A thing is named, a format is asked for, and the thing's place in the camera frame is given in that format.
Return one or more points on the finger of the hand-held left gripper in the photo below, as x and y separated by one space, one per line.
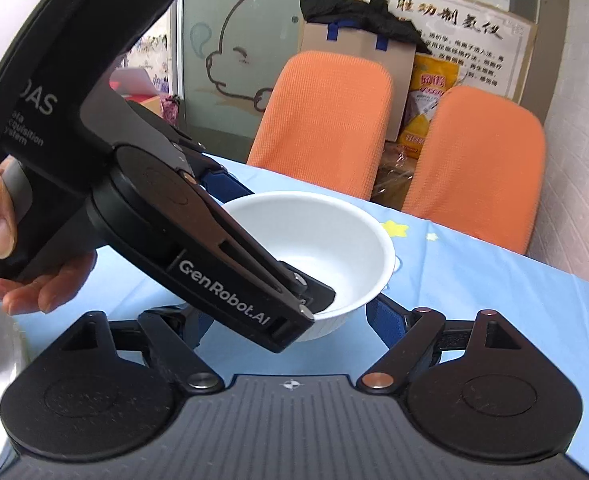
314 296
224 186

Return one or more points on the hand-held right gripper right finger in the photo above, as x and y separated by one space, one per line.
387 322

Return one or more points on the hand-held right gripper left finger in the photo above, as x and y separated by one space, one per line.
203 332

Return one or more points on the white bowl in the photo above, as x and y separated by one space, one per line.
334 240

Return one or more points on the pink patterned fabric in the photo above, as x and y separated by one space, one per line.
170 110

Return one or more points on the blue cartoon printed tablecloth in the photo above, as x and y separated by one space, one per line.
474 285

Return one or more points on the orange chair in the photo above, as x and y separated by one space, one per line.
474 170
324 125

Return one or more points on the plastic-wrapped brown box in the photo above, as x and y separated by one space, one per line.
394 180

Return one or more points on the glass door with cat drawing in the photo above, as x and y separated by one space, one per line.
244 20

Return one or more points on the brown paper bag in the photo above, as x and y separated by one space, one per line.
355 41

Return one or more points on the black cloth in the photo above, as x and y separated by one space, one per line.
349 7

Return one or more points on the yellow snack bag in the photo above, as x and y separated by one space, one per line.
434 80

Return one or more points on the text board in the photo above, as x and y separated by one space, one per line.
474 30

